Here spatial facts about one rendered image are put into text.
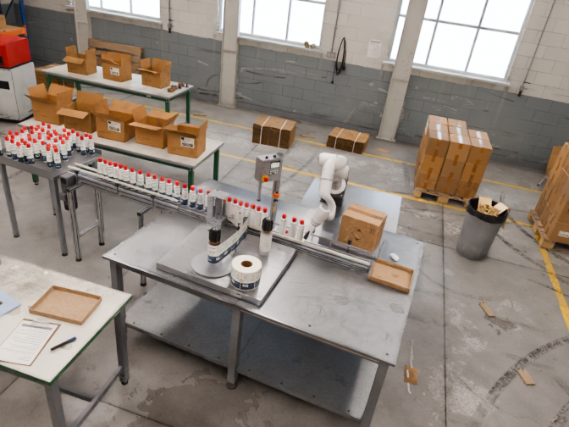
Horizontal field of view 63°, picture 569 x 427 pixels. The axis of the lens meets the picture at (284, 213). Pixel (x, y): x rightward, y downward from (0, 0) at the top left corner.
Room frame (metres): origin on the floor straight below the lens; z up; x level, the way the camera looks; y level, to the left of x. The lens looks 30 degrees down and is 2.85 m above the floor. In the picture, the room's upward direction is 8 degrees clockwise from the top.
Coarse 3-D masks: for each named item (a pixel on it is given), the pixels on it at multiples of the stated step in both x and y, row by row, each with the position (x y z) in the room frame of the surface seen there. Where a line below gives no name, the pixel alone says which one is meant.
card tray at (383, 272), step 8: (376, 264) 2.93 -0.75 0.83; (384, 264) 2.94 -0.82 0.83; (392, 264) 2.93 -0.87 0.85; (376, 272) 2.83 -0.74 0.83; (384, 272) 2.84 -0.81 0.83; (392, 272) 2.86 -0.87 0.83; (400, 272) 2.87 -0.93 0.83; (408, 272) 2.88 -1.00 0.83; (376, 280) 2.71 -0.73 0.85; (384, 280) 2.69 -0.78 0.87; (392, 280) 2.75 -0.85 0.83; (400, 280) 2.76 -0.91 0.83; (408, 280) 2.78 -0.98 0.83; (400, 288) 2.65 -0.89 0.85; (408, 288) 2.64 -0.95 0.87
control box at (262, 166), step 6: (258, 156) 3.21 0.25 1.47; (264, 156) 3.23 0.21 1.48; (270, 156) 3.24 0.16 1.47; (258, 162) 3.18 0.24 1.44; (264, 162) 3.15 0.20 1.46; (270, 162) 3.18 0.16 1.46; (258, 168) 3.17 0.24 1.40; (264, 168) 3.15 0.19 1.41; (276, 168) 3.21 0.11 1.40; (258, 174) 3.17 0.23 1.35; (264, 174) 3.15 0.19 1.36; (276, 174) 3.22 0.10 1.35; (258, 180) 3.16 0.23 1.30; (270, 180) 3.19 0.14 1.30
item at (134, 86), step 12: (48, 72) 6.98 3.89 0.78; (60, 72) 7.06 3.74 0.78; (48, 84) 7.04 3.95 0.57; (84, 84) 6.90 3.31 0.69; (96, 84) 6.86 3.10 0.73; (108, 84) 6.78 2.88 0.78; (120, 84) 6.86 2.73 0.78; (132, 84) 6.94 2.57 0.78; (144, 96) 6.67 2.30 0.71; (156, 96) 6.57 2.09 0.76; (168, 96) 6.60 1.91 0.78; (168, 108) 6.60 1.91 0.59
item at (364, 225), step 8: (352, 208) 3.25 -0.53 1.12; (360, 208) 3.26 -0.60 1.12; (368, 208) 3.28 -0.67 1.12; (344, 216) 3.14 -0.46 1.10; (352, 216) 3.12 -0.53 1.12; (360, 216) 3.14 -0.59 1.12; (368, 216) 3.16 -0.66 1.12; (376, 216) 3.17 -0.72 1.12; (384, 216) 3.19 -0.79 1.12; (344, 224) 3.13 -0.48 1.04; (352, 224) 3.11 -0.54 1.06; (360, 224) 3.08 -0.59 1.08; (368, 224) 3.06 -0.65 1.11; (376, 224) 3.05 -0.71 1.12; (384, 224) 3.23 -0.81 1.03; (344, 232) 3.13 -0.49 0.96; (352, 232) 3.10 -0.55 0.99; (360, 232) 3.08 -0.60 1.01; (368, 232) 3.05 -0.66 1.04; (376, 232) 3.03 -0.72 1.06; (344, 240) 3.12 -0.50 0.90; (352, 240) 3.09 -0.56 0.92; (360, 240) 3.07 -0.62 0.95; (368, 240) 3.05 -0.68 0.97; (376, 240) 3.05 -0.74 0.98; (368, 248) 3.04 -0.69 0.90
